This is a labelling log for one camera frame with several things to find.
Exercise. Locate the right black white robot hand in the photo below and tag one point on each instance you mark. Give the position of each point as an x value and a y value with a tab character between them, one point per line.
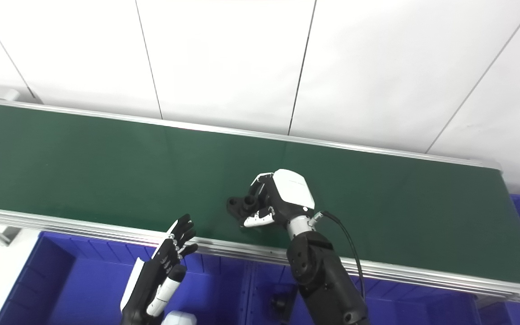
291	192

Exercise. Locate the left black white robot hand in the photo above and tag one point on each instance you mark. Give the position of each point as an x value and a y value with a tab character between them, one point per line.
151	284

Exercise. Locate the black flanged machine part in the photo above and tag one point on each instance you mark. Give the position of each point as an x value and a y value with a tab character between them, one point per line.
239	205

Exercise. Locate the white plastic cylinder part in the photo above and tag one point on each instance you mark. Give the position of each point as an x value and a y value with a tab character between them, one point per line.
181	318

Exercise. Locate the green conveyor belt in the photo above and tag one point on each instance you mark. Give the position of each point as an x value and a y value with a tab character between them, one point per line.
106	171
84	229

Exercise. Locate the black T-shaped machine part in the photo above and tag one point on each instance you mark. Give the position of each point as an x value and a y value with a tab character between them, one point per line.
280	303

